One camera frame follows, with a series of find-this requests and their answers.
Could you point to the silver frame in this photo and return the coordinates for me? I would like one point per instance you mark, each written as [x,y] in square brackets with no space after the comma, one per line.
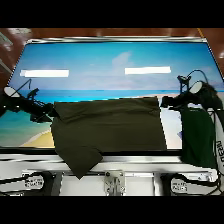
[140,164]

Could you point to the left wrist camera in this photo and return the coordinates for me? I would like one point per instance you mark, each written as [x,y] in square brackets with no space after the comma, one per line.
[33,93]

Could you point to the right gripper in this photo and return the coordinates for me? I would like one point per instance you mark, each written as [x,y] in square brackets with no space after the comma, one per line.
[170,102]

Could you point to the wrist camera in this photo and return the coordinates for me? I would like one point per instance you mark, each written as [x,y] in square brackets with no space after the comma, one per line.
[183,81]
[33,93]

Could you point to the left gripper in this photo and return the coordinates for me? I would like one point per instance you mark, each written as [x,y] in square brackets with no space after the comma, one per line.
[42,112]

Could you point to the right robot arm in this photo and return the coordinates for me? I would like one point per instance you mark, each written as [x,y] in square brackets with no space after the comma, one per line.
[204,95]

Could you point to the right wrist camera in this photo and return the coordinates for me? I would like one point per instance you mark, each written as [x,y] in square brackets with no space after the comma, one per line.
[183,81]

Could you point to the dark olive T-shirt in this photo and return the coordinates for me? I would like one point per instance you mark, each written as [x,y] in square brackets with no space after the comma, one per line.
[106,126]

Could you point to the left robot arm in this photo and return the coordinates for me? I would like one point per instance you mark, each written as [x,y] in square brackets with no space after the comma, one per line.
[18,102]

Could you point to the dark green garment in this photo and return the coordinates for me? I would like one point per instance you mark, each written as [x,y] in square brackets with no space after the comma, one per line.
[197,136]

